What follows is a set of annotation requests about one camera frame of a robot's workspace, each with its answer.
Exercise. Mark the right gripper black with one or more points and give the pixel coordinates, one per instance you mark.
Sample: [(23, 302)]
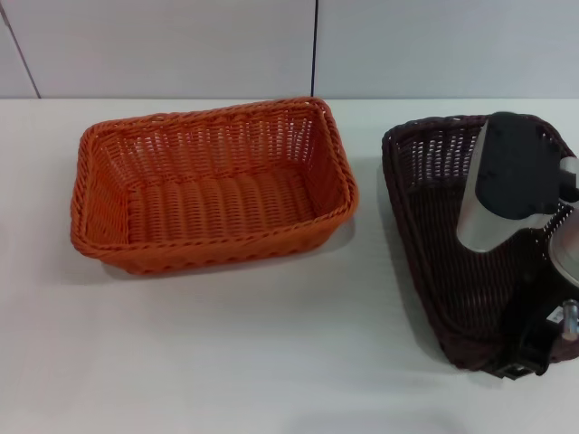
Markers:
[(529, 294)]

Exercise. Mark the dark brown woven plastic basket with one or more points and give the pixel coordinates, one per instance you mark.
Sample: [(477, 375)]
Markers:
[(429, 203)]

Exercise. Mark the orange woven plastic basket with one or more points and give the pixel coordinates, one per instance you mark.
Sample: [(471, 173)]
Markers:
[(217, 203)]

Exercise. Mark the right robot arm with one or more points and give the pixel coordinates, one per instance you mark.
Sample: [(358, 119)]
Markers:
[(511, 172)]

